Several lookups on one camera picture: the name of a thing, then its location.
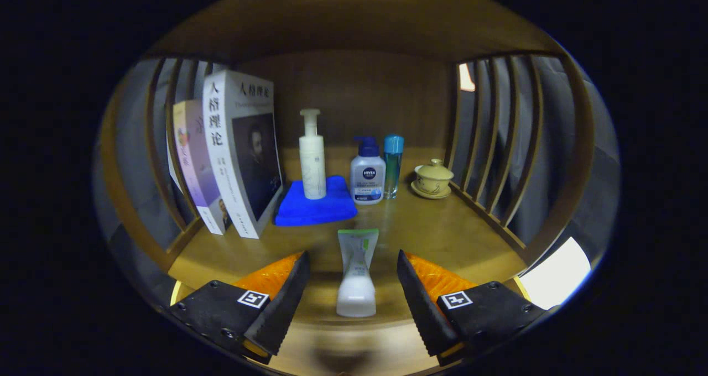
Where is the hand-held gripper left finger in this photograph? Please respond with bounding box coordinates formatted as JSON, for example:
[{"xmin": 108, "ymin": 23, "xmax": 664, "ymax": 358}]
[{"xmin": 169, "ymin": 250, "xmax": 311, "ymax": 364}]

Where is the slim teal bottle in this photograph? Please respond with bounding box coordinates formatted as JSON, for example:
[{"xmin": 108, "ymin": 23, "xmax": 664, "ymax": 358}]
[{"xmin": 383, "ymin": 134, "xmax": 404, "ymax": 200}]

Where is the thick white book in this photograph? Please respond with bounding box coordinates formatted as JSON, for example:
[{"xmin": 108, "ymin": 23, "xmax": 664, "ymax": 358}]
[{"xmin": 202, "ymin": 70, "xmax": 284, "ymax": 239}]

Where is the blue folded cloth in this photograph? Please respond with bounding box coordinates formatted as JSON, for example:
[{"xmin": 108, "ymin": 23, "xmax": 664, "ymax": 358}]
[{"xmin": 275, "ymin": 175, "xmax": 358, "ymax": 227}]

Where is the white bottle with blue cap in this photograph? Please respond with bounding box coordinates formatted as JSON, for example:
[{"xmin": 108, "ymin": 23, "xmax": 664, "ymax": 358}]
[{"xmin": 350, "ymin": 137, "xmax": 387, "ymax": 205}]

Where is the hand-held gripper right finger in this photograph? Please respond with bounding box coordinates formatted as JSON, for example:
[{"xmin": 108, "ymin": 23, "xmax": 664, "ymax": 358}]
[{"xmin": 397, "ymin": 249, "xmax": 554, "ymax": 365}]

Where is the purple book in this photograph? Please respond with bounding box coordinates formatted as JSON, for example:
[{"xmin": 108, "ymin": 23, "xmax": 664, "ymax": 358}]
[{"xmin": 168, "ymin": 100, "xmax": 232, "ymax": 236}]

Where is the white tube with green label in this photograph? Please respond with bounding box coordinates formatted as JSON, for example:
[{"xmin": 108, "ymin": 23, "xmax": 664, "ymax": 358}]
[{"xmin": 336, "ymin": 228, "xmax": 379, "ymax": 318}]

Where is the brown wooden cabinet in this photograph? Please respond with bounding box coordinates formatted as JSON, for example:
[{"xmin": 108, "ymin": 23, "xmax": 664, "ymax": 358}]
[{"xmin": 94, "ymin": 0, "xmax": 615, "ymax": 376}]

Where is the wooden countertop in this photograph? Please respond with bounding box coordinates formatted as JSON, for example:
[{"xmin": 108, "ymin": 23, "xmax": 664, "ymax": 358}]
[{"xmin": 166, "ymin": 174, "xmax": 529, "ymax": 327}]

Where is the white side table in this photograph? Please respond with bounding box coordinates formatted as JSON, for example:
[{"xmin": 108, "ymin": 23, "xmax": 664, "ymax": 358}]
[{"xmin": 520, "ymin": 237, "xmax": 591, "ymax": 310}]

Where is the white pump bottle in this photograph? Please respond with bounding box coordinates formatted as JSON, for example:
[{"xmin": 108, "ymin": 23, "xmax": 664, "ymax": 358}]
[{"xmin": 299, "ymin": 109, "xmax": 327, "ymax": 200}]

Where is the beige lidded teacup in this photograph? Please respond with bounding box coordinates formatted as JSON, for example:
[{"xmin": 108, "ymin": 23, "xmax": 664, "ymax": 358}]
[{"xmin": 414, "ymin": 159, "xmax": 454, "ymax": 195}]

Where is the beige saucer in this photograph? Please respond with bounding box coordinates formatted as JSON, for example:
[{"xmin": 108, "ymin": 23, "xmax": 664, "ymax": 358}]
[{"xmin": 410, "ymin": 180, "xmax": 452, "ymax": 200}]

